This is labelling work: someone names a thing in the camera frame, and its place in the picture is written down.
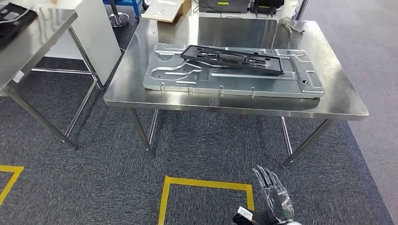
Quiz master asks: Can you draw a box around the yellow floor tape square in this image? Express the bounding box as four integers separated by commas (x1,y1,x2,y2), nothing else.
157,175,256,225

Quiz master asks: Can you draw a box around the white board panel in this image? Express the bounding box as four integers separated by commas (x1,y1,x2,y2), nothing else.
45,0,122,90

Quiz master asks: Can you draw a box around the steel table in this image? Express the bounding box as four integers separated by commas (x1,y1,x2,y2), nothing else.
0,3,105,150

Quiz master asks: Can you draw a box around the blue metal rack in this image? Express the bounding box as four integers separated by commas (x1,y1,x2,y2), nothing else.
102,0,141,20

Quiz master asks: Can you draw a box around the stamped grey metal plate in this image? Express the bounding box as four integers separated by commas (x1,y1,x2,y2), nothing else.
142,43,326,99

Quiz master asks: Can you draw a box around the silver chair base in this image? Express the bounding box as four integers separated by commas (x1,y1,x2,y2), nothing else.
108,0,130,28

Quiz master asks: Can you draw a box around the grey case with yellow label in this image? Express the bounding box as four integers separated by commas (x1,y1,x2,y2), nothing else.
198,0,251,14

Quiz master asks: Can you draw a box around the metal pole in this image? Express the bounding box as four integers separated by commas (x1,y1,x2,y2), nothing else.
293,0,310,21

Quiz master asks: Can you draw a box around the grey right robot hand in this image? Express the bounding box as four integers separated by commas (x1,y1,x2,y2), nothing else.
252,165,295,224

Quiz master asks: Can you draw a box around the small metal hand tool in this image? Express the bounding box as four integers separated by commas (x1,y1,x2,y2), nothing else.
280,19,306,38

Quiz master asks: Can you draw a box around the black device with yellow label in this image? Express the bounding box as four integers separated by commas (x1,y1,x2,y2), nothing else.
249,0,285,17

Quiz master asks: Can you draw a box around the white sticker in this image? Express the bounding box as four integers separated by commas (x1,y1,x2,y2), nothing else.
12,69,25,84

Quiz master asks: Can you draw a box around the steel workbench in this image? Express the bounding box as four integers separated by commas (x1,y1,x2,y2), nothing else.
103,15,370,169

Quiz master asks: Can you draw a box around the white plastic container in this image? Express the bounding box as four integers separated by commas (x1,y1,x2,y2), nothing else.
283,0,304,19

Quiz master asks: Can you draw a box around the cardboard box with white insert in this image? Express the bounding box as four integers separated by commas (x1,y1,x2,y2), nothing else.
141,0,192,23

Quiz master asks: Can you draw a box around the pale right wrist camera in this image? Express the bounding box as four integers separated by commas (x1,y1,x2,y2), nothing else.
232,206,274,225

